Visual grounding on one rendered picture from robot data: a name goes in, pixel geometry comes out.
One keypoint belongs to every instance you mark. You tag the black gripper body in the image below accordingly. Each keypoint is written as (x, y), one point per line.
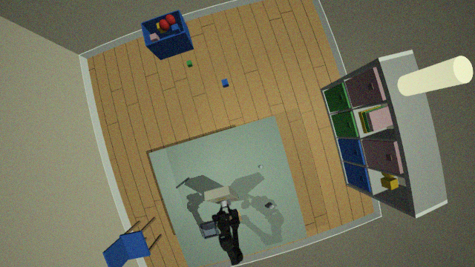
(233, 213)

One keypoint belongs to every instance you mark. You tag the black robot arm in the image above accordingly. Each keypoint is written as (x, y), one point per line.
(234, 252)

